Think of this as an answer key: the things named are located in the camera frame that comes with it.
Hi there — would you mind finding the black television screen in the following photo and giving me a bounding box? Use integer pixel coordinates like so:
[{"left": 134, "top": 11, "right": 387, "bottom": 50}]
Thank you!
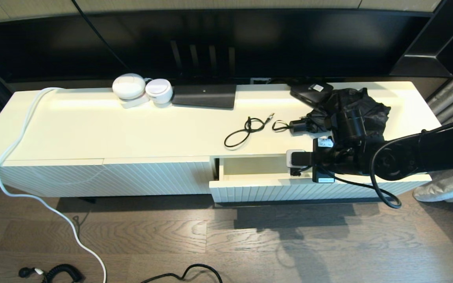
[{"left": 0, "top": 10, "right": 433, "bottom": 83}]

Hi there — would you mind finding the large white round device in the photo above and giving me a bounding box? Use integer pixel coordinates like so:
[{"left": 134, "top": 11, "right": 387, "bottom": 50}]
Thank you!
[{"left": 112, "top": 73, "right": 147, "bottom": 100}]

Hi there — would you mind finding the black wall shelf unit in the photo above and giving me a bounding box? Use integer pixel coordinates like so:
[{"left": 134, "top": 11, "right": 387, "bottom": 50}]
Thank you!
[{"left": 390, "top": 0, "right": 453, "bottom": 78}]

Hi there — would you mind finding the white tv cabinet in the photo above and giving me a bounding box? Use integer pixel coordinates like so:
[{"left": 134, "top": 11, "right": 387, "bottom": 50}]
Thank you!
[{"left": 0, "top": 81, "right": 453, "bottom": 198}]

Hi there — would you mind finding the black television cable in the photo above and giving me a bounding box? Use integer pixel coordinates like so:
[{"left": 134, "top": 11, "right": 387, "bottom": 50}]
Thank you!
[{"left": 71, "top": 0, "right": 133, "bottom": 73}]

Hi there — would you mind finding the thin black audio cable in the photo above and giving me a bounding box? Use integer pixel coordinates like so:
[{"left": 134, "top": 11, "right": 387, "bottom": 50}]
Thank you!
[{"left": 224, "top": 113, "right": 275, "bottom": 149}]

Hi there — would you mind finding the black coiled cable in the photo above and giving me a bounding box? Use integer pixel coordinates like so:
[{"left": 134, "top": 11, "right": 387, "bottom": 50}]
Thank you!
[{"left": 19, "top": 264, "right": 85, "bottom": 283}]

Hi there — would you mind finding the black floor power cable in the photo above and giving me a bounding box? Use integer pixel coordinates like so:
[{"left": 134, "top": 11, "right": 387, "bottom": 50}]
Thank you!
[{"left": 140, "top": 264, "right": 223, "bottom": 283}]

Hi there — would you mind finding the small white round device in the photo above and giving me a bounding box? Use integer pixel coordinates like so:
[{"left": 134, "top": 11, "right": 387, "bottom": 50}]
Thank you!
[{"left": 145, "top": 79, "right": 173, "bottom": 105}]

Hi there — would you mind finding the black set-top box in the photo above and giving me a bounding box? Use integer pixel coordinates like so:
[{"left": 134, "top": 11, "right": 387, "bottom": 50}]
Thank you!
[{"left": 289, "top": 81, "right": 333, "bottom": 108}]

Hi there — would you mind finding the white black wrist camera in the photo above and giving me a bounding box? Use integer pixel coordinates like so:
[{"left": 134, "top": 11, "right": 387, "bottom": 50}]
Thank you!
[{"left": 286, "top": 149, "right": 314, "bottom": 176}]

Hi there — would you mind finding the black router with antennas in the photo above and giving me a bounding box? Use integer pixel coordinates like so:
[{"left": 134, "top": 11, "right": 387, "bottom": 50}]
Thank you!
[{"left": 171, "top": 39, "right": 237, "bottom": 109}]

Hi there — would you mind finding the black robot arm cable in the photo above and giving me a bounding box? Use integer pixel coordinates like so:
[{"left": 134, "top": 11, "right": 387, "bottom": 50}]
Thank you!
[{"left": 321, "top": 134, "right": 424, "bottom": 209}]

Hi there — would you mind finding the black umbrella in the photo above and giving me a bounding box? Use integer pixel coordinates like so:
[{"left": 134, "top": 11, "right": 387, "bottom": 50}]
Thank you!
[{"left": 272, "top": 87, "right": 391, "bottom": 136}]

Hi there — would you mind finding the white fluted drawer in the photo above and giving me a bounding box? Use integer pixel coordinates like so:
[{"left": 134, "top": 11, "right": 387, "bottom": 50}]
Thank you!
[{"left": 209, "top": 154, "right": 433, "bottom": 204}]

